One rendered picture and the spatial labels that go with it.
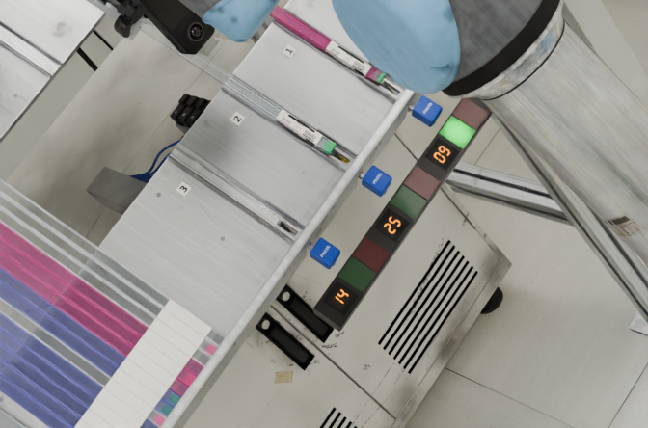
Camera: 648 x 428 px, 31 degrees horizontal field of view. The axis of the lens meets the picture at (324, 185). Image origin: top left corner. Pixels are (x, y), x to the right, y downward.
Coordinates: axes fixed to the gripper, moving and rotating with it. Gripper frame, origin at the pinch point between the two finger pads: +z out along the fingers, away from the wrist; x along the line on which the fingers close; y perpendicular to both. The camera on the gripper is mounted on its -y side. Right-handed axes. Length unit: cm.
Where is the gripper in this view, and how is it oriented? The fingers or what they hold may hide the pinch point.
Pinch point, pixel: (140, 22)
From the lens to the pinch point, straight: 150.7
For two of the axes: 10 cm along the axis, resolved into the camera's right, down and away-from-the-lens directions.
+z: -2.1, 1.6, 9.7
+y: -8.0, -6.0, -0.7
